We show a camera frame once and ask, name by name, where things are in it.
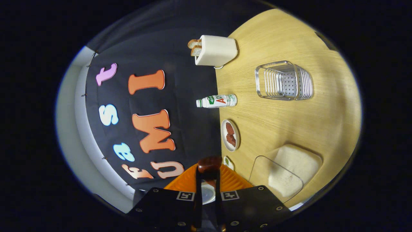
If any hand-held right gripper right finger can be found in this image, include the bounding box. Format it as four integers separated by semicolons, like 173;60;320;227
214;163;293;232

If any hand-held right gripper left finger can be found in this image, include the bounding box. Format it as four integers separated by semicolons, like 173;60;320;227
127;163;203;232

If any brown wooden spoon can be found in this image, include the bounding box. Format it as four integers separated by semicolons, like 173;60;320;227
197;156;223;190

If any metal wire chopstick holder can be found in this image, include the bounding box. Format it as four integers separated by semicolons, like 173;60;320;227
255;61;314;101

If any white round plate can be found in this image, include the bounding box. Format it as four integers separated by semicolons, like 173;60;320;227
221;119;240;152

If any white drink bottle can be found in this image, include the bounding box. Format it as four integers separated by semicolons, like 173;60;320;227
196;94;238;109

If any black backdrop cloth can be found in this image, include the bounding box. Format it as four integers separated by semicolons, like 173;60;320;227
85;8;267;194

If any white toaster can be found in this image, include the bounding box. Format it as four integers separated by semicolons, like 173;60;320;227
195;35;239;67

